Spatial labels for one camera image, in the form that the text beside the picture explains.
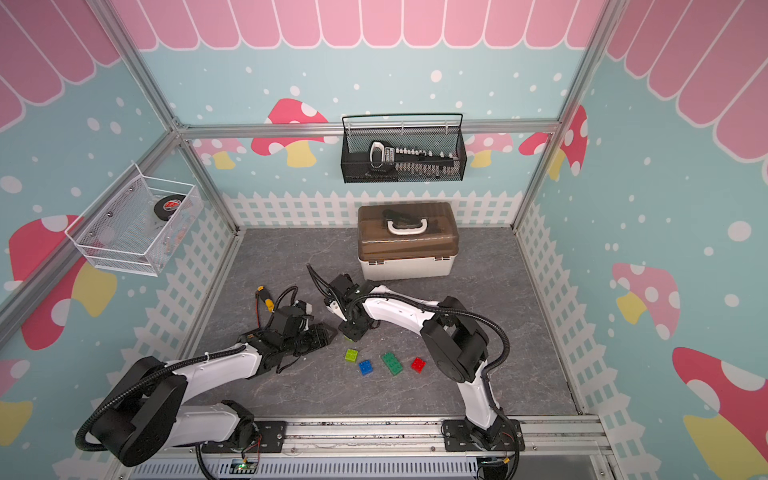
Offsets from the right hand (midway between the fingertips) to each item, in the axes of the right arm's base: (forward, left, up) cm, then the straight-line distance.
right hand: (355, 329), depth 89 cm
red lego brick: (-10, -18, -3) cm, 21 cm away
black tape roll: (+21, +48, +31) cm, 61 cm away
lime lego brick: (-7, +1, -3) cm, 8 cm away
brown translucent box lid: (+25, -16, +17) cm, 34 cm away
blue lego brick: (-10, -3, -3) cm, 11 cm away
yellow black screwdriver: (+14, +32, -2) cm, 35 cm away
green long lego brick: (-9, -11, -3) cm, 15 cm away
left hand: (-3, +7, -2) cm, 8 cm away
